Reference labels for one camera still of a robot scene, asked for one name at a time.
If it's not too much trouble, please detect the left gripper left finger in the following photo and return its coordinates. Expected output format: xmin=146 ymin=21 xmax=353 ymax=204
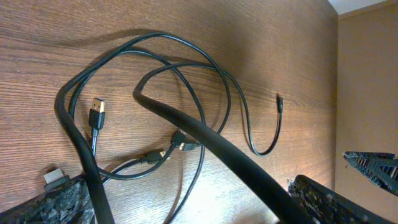
xmin=1 ymin=175 xmax=95 ymax=223

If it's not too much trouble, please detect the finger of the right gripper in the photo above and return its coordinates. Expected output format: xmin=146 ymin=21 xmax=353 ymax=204
xmin=343 ymin=151 xmax=397 ymax=196

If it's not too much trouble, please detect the black cable bundle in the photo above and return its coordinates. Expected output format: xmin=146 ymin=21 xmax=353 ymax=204
xmin=43 ymin=32 xmax=315 ymax=224

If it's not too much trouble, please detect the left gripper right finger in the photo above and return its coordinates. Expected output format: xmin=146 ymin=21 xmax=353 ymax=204
xmin=288 ymin=175 xmax=390 ymax=224

